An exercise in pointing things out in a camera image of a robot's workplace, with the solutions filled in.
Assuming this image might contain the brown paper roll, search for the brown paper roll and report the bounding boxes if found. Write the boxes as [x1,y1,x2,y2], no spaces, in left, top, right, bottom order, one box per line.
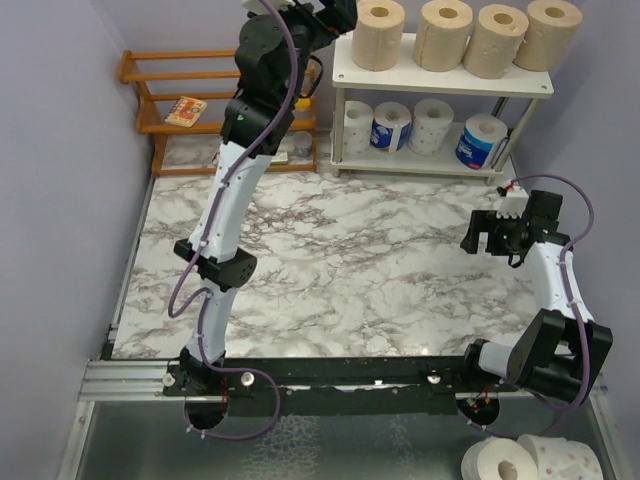
[351,0,405,72]
[413,0,474,72]
[463,4,529,79]
[513,0,583,72]

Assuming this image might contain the blue Tempo roll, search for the blue Tempo roll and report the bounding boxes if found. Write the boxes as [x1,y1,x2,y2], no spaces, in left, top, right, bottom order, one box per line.
[455,113,508,170]

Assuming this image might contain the pink dotted roll front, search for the pink dotted roll front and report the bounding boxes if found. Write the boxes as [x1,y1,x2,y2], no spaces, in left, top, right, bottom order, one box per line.
[343,100,374,154]

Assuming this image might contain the pink dotted roll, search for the pink dotted roll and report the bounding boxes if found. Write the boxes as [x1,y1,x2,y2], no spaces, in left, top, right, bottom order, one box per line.
[343,100,374,154]
[408,98,454,156]

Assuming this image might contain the pink dotted roll back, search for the pink dotted roll back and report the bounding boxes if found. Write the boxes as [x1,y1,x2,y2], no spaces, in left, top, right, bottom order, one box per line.
[408,98,454,156]

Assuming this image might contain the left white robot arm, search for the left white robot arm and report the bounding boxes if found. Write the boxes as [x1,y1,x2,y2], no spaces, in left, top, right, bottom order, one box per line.
[174,1,358,395]

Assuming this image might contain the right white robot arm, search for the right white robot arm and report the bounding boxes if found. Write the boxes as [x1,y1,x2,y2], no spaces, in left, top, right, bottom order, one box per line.
[459,185,613,404]

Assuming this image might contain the white two-tier shelf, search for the white two-tier shelf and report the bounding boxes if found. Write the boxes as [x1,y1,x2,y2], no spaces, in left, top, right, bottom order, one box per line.
[331,33,554,185]

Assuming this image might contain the yellow cube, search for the yellow cube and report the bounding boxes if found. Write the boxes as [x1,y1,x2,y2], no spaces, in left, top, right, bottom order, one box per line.
[295,97,311,112]

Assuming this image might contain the small grey cup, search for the small grey cup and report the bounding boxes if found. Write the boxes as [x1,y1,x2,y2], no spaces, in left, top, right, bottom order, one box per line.
[292,131,313,158]

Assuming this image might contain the white green flat box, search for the white green flat box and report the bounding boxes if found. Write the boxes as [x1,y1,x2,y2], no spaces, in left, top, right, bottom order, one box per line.
[271,151,289,166]

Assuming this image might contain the orange patterned booklet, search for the orange patterned booklet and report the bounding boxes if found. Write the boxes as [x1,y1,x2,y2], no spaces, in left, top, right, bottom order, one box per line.
[164,96,208,128]

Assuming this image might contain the brown wooden rack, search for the brown wooden rack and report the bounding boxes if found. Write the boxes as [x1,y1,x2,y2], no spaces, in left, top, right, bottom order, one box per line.
[117,45,319,177]

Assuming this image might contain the plain white roll foreground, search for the plain white roll foreground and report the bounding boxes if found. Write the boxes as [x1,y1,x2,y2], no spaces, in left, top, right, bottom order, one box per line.
[461,438,538,480]

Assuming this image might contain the pink dotted roll foreground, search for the pink dotted roll foreground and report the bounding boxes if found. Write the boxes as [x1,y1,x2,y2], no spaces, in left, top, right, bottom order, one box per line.
[517,435,604,480]

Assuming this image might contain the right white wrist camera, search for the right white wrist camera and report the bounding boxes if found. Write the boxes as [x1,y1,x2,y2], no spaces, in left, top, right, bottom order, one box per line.
[496,182,529,219]

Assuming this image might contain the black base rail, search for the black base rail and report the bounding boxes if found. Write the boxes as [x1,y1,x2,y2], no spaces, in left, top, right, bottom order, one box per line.
[163,351,509,429]

